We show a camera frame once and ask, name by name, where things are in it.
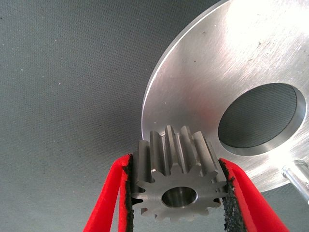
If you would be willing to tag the dark grey table cloth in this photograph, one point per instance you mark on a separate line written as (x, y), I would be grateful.
(60, 72)

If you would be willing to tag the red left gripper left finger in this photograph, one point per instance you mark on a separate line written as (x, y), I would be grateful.
(106, 205)

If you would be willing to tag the small steel planetary gear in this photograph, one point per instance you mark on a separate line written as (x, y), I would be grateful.
(173, 154)

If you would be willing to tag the round metal carrier plate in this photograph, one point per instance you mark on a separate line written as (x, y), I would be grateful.
(205, 72)

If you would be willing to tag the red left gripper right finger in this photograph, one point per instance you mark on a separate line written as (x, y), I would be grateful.
(246, 205)

